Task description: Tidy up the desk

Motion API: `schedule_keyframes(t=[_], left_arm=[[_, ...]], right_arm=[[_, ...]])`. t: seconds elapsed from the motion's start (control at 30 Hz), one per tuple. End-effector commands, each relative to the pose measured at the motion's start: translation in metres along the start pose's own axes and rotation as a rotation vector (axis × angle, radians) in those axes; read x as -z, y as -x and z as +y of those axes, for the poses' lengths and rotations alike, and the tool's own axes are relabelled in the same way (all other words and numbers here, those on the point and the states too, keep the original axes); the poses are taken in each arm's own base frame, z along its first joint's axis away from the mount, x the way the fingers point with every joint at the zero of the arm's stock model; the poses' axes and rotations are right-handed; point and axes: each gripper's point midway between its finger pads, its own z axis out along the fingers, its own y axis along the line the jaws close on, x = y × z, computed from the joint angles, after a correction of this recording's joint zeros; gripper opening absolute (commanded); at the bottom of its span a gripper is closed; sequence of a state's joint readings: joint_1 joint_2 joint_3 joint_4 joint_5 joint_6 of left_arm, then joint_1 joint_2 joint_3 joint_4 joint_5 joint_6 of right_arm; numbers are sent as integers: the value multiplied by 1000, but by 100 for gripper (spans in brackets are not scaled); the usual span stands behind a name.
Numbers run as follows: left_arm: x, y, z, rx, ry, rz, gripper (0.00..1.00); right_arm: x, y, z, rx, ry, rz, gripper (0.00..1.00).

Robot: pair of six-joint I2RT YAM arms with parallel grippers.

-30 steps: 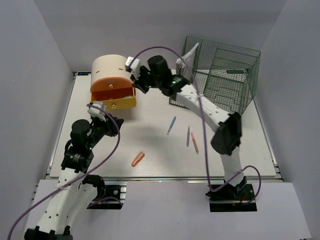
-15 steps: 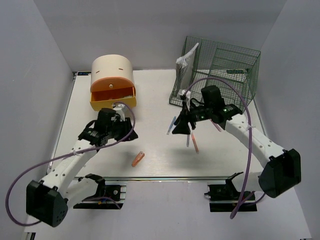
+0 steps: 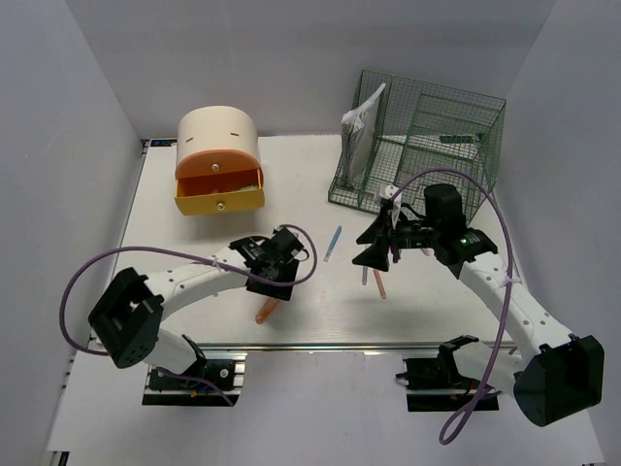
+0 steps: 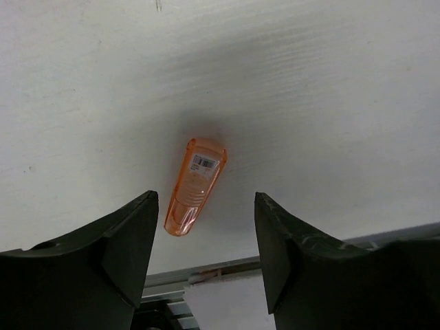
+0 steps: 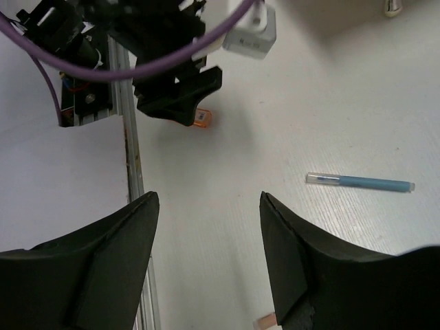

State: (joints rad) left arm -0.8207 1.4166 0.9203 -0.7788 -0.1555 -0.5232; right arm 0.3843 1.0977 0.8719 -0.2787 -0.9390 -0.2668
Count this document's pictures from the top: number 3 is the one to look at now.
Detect blue highlighter pen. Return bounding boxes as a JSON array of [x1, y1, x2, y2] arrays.
[[323, 225, 343, 262]]

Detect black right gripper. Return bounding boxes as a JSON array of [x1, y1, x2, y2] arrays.
[[352, 207, 441, 271]]

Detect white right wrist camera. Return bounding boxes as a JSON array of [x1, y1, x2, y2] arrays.
[[376, 183, 402, 229]]

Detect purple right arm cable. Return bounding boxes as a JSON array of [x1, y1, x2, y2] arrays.
[[390, 167, 513, 447]]

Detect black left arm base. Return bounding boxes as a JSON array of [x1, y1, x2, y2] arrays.
[[142, 358, 245, 408]]

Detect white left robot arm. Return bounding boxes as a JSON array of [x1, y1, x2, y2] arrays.
[[88, 227, 304, 387]]

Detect orange transparent correction tape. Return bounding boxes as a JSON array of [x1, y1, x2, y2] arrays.
[[255, 298, 280, 325]]

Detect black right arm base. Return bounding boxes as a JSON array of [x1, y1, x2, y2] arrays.
[[395, 358, 478, 413]]

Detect green wire mesh organizer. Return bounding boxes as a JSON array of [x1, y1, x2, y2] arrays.
[[328, 70, 507, 220]]

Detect grey white manual booklet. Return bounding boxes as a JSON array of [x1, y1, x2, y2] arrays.
[[341, 83, 386, 188]]

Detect cream round drawer box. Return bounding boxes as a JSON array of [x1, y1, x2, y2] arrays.
[[175, 106, 265, 216]]

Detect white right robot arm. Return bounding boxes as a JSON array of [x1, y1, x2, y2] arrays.
[[352, 183, 605, 427]]

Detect orange highlighter pen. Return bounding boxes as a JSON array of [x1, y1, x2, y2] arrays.
[[373, 269, 387, 300]]

